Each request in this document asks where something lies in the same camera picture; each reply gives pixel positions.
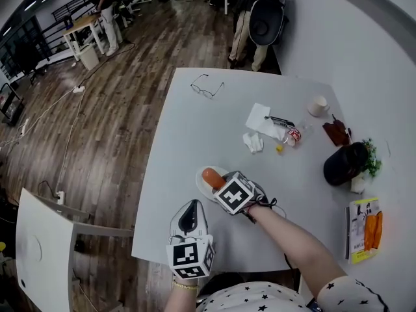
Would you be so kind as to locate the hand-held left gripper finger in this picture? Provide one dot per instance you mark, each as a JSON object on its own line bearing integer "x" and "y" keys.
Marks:
{"x": 183, "y": 218}
{"x": 200, "y": 219}

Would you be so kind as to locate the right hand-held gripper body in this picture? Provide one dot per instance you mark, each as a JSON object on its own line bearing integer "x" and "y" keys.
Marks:
{"x": 234, "y": 195}

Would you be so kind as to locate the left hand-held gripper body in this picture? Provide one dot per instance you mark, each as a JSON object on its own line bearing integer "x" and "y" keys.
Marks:
{"x": 187, "y": 255}

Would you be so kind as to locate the white plate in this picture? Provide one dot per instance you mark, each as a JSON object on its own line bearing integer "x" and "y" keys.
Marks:
{"x": 201, "y": 184}

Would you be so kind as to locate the person's left forearm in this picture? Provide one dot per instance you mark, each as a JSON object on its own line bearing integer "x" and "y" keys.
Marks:
{"x": 182, "y": 299}

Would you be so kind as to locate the person's right forearm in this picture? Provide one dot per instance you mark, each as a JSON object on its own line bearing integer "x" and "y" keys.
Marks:
{"x": 286, "y": 239}

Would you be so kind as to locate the crumpled white tissue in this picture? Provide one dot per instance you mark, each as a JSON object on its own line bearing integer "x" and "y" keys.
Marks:
{"x": 253, "y": 141}

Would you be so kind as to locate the dark trousers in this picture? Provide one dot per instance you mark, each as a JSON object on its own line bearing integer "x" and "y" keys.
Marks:
{"x": 224, "y": 278}

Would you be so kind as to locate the small yellow cap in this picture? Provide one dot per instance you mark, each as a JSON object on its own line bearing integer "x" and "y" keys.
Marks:
{"x": 279, "y": 149}

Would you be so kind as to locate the large white table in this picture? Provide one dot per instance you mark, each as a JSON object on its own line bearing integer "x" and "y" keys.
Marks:
{"x": 195, "y": 135}

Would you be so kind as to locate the white paper napkin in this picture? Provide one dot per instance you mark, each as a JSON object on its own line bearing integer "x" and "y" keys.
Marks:
{"x": 258, "y": 115}

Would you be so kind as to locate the black pen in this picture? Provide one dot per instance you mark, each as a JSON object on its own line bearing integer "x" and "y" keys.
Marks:
{"x": 279, "y": 120}

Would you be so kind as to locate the clear bottle red label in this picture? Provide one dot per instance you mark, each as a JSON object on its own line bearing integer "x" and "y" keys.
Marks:
{"x": 294, "y": 135}

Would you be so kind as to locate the white star-print shirt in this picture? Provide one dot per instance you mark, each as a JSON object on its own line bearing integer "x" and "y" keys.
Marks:
{"x": 253, "y": 299}

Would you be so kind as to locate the black-rimmed eyeglasses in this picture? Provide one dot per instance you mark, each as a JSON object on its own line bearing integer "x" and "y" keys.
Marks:
{"x": 196, "y": 88}

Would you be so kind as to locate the white paper cup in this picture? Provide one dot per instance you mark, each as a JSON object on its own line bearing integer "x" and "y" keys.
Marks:
{"x": 318, "y": 106}

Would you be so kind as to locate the brown leather pouch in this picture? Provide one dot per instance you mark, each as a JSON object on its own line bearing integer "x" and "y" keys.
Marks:
{"x": 336, "y": 133}

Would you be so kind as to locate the black cap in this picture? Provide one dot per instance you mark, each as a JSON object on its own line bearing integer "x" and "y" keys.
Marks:
{"x": 346, "y": 164}

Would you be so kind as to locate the white power strip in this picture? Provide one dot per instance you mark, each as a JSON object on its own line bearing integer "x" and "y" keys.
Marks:
{"x": 60, "y": 197}
{"x": 24, "y": 127}
{"x": 78, "y": 89}

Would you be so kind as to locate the white square table with grommet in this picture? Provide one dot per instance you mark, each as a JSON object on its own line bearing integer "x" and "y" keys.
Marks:
{"x": 48, "y": 271}

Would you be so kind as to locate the leafy green vegetable white stem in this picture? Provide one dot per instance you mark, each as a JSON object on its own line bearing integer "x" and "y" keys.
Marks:
{"x": 373, "y": 166}

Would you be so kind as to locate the black round backpack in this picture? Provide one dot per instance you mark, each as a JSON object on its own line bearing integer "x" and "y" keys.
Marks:
{"x": 266, "y": 21}

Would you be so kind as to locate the white waste bin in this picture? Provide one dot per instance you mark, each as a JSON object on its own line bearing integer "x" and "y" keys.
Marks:
{"x": 89, "y": 57}

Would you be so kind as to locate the black rolling cart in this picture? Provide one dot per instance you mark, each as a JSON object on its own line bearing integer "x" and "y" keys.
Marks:
{"x": 11, "y": 104}

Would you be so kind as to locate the wooden desk white legs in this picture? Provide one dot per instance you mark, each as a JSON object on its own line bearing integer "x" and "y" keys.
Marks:
{"x": 83, "y": 20}

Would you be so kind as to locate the small black box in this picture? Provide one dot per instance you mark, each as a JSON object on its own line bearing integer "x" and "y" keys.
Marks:
{"x": 67, "y": 22}

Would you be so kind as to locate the black monitor on stand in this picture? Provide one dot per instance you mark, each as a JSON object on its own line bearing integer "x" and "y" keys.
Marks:
{"x": 26, "y": 55}

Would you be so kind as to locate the black metal railing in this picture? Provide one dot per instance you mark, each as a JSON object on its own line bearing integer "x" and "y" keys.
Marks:
{"x": 65, "y": 9}

